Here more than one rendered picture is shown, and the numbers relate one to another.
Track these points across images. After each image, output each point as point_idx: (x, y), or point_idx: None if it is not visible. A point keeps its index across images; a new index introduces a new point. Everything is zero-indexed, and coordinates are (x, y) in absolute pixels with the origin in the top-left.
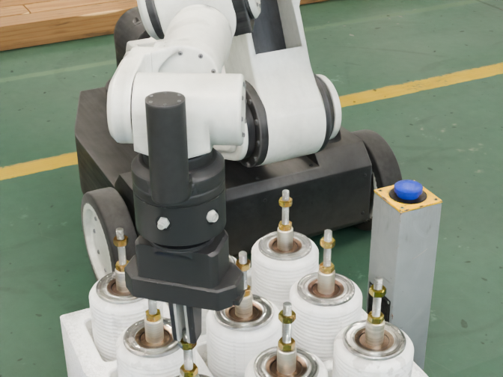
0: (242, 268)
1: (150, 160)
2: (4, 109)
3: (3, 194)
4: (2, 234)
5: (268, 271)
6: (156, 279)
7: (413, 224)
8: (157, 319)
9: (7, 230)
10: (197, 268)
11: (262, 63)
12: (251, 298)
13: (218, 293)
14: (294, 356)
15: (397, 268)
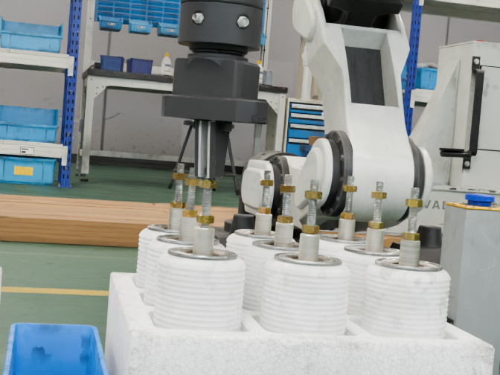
0: (286, 189)
1: None
2: (130, 269)
3: (103, 301)
4: (91, 316)
5: (322, 253)
6: (186, 94)
7: (481, 228)
8: (193, 215)
9: (97, 315)
10: (223, 76)
11: (356, 111)
12: (292, 228)
13: (239, 101)
14: (316, 242)
15: (460, 277)
